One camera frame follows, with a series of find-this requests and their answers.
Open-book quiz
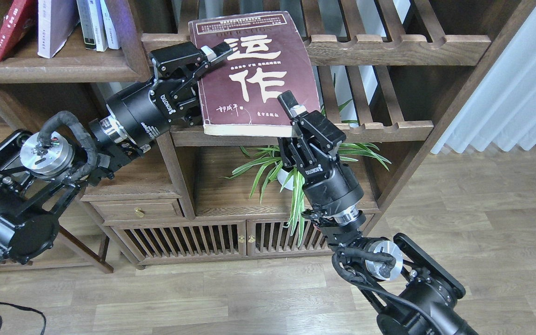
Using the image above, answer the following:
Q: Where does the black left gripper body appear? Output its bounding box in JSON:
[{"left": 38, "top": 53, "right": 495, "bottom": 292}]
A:
[{"left": 104, "top": 42, "right": 213, "bottom": 140}]

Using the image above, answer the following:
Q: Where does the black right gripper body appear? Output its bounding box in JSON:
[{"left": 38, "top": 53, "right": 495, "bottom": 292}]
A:
[{"left": 278, "top": 111, "right": 364, "bottom": 219}]

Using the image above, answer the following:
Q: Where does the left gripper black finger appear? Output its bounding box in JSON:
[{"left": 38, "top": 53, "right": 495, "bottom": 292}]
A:
[{"left": 201, "top": 42, "right": 233, "bottom": 66}]

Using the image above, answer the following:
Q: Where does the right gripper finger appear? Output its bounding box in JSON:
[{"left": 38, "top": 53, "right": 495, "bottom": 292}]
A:
[{"left": 277, "top": 91, "right": 307, "bottom": 119}]

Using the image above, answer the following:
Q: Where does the large maroon book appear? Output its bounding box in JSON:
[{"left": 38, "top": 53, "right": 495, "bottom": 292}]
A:
[{"left": 188, "top": 11, "right": 320, "bottom": 137}]

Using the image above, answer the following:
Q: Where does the white lavender paperback book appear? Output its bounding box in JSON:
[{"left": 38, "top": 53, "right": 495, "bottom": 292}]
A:
[{"left": 38, "top": 0, "right": 79, "bottom": 59}]

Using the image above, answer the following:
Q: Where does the red paperback book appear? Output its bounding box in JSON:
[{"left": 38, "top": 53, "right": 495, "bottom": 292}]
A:
[{"left": 0, "top": 0, "right": 38, "bottom": 62}]

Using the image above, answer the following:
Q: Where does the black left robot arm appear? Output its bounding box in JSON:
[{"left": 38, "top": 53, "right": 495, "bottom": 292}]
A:
[{"left": 0, "top": 42, "right": 233, "bottom": 264}]

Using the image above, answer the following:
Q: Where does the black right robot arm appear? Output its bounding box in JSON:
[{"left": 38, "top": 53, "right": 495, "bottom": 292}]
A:
[{"left": 277, "top": 91, "right": 475, "bottom": 335}]

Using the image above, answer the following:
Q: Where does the white plant pot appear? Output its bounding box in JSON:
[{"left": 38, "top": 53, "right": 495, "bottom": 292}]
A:
[{"left": 277, "top": 169, "right": 294, "bottom": 191}]

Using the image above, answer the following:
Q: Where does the green spider plant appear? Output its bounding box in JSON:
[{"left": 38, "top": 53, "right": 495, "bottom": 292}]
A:
[{"left": 222, "top": 98, "right": 391, "bottom": 247}]

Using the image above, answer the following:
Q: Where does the white upright book right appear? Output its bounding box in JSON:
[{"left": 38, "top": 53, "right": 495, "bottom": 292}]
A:
[{"left": 100, "top": 0, "right": 121, "bottom": 50}]

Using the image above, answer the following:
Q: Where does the white upright book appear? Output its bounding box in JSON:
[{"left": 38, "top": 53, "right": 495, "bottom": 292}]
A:
[
  {"left": 76, "top": 0, "right": 108, "bottom": 52},
  {"left": 100, "top": 0, "right": 121, "bottom": 50}
]

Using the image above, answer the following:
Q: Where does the wooden side furniture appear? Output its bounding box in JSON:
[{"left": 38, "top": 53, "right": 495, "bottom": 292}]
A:
[{"left": 0, "top": 86, "right": 113, "bottom": 275}]

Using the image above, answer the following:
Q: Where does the brass drawer knob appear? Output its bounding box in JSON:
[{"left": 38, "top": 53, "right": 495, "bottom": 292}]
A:
[{"left": 134, "top": 208, "right": 145, "bottom": 218}]

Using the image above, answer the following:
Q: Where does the white upright book left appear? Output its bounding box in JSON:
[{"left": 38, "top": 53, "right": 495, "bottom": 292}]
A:
[{"left": 76, "top": 0, "right": 108, "bottom": 52}]

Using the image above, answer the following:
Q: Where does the white pleated curtain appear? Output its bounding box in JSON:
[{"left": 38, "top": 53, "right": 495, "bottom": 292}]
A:
[{"left": 431, "top": 7, "right": 536, "bottom": 154}]

